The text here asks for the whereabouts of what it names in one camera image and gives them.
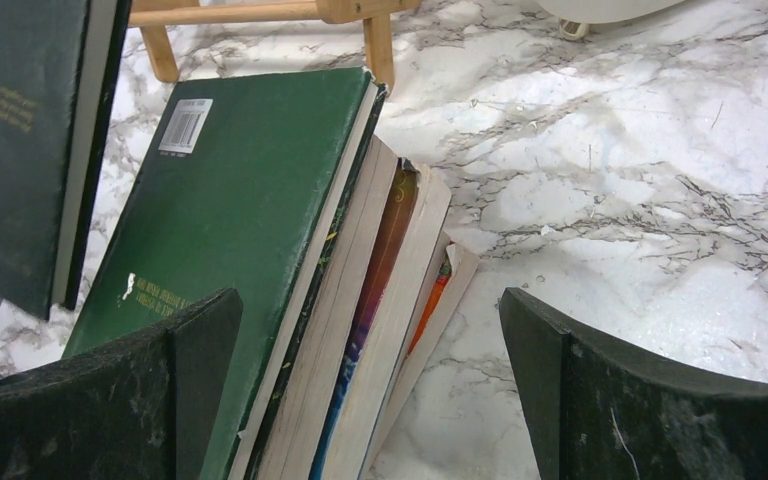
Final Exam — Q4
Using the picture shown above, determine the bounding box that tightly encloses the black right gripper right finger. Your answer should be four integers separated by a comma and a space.
499, 288, 768, 479

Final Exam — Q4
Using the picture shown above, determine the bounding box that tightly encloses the wooden dowel rack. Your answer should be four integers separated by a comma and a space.
127, 0, 423, 94

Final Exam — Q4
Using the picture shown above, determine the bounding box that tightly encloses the dark green hardcover book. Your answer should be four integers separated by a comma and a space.
0, 0, 131, 319

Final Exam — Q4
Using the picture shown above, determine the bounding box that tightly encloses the cream cylindrical lamp shade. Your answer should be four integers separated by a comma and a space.
536, 0, 682, 41

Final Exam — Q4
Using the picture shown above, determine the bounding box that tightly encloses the red spine paperback book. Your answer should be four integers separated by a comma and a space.
359, 231, 479, 477

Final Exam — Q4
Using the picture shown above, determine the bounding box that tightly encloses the blue cover paperback book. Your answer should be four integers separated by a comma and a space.
245, 138, 451, 479

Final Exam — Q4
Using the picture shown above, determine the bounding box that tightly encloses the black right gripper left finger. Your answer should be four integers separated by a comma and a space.
0, 289, 243, 479

